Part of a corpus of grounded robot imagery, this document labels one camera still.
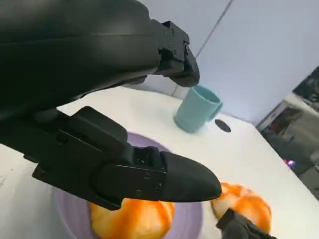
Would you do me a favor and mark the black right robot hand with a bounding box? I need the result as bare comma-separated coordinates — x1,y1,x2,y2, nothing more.
215,208,278,239

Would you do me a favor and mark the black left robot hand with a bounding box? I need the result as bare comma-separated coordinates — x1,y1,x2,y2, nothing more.
0,0,200,211

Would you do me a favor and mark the orange white toy bread roll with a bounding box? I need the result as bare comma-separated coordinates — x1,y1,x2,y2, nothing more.
88,198,175,239
211,182,272,235

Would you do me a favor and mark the black table grommet hole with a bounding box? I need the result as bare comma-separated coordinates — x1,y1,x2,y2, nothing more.
214,119,232,133

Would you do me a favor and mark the dark workshop machine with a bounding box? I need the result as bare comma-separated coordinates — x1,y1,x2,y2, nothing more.
256,65,319,200

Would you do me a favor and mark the pale green mug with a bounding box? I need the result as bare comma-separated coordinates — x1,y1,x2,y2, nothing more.
173,84,224,134

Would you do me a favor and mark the lilac plate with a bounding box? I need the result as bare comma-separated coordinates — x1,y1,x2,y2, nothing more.
51,131,205,239

